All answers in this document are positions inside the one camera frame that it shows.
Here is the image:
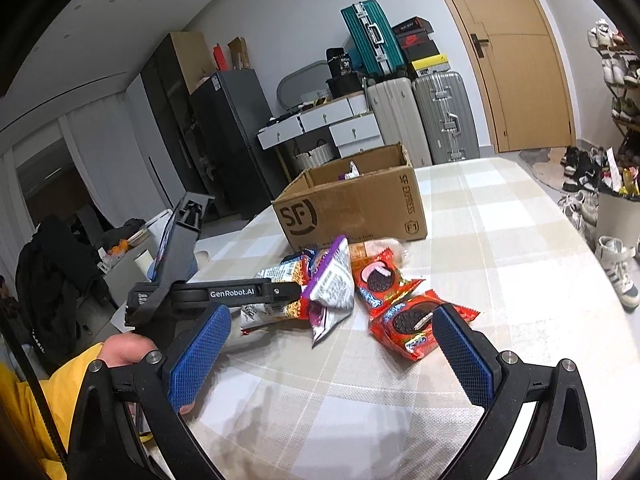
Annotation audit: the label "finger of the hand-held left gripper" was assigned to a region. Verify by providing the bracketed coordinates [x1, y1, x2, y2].
[150, 192, 216, 286]
[271, 282, 305, 307]

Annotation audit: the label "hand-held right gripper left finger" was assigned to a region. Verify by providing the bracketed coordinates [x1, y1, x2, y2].
[67, 304, 233, 480]

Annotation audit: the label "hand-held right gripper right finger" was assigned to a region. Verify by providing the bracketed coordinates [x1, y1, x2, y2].
[432, 302, 593, 480]

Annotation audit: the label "white orange noodle snack packet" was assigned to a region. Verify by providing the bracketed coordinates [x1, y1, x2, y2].
[240, 252, 321, 336]

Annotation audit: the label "red cookie packet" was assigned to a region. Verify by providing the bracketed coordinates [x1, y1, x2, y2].
[369, 290, 481, 363]
[350, 252, 426, 321]

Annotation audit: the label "brown cardboard box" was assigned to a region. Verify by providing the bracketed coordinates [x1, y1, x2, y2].
[271, 142, 428, 253]

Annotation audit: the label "orange clear snack packet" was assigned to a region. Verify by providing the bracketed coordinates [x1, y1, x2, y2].
[347, 237, 411, 266]

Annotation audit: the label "person's left forearm yellow sleeve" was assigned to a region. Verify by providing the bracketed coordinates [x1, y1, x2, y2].
[0, 344, 153, 480]

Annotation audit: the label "person's left hand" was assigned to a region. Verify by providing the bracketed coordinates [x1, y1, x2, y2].
[96, 334, 157, 368]

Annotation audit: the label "cream tumbler cup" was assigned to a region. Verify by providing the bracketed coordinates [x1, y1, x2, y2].
[135, 249, 156, 281]

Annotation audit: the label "black refrigerator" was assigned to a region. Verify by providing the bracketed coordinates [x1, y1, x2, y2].
[189, 69, 288, 221]

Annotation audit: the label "dark tall cabinet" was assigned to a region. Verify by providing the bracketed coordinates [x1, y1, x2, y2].
[140, 35, 201, 211]

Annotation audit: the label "black jacket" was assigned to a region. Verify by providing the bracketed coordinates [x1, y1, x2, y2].
[15, 215, 112, 376]

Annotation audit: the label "woven laundry basket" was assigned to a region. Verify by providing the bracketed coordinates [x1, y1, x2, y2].
[291, 140, 335, 173]

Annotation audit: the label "white sneaker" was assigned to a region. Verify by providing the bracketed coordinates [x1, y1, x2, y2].
[595, 236, 640, 311]

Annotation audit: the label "white drawer dresser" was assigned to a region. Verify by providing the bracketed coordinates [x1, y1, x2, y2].
[257, 92, 386, 162]

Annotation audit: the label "flat cardboard sheet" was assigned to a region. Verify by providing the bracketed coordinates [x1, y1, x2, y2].
[167, 31, 214, 96]

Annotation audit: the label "beige sneakers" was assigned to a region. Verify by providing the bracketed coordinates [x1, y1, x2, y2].
[557, 190, 599, 241]

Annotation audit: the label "brown paper bag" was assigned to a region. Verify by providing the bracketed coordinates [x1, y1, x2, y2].
[227, 36, 251, 71]

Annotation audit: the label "grey oval mirror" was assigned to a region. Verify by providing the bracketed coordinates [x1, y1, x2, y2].
[277, 60, 331, 111]

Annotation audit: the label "grey door mat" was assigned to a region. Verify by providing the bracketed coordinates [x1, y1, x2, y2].
[520, 147, 569, 192]

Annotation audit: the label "white waste bin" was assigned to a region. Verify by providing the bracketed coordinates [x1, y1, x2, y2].
[597, 160, 640, 257]

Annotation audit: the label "beige suitcase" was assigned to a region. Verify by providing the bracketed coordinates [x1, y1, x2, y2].
[365, 77, 433, 168]

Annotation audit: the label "black storage box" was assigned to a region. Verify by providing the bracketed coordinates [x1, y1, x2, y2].
[325, 75, 364, 99]

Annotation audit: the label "pile of dark shoes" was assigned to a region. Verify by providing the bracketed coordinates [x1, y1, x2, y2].
[560, 145, 609, 193]

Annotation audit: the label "silver suitcase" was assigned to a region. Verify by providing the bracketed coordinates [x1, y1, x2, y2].
[412, 71, 481, 163]

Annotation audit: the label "teal suitcase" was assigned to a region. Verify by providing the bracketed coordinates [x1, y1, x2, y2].
[341, 0, 406, 78]

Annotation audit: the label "plain black shoe box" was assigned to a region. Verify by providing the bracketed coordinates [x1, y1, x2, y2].
[402, 46, 442, 64]

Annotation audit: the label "wooden shoe rack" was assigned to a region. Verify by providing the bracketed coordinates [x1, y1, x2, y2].
[602, 45, 640, 196]

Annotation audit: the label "red black shoe box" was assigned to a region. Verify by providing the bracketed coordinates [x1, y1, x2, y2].
[400, 32, 434, 52]

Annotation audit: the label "wooden door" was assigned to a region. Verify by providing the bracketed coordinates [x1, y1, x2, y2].
[420, 0, 576, 153]

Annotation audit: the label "shoe rack with shoes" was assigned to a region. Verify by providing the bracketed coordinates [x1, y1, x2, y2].
[587, 17, 640, 161]

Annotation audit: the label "black cable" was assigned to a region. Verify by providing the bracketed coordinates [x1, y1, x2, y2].
[0, 305, 68, 480]

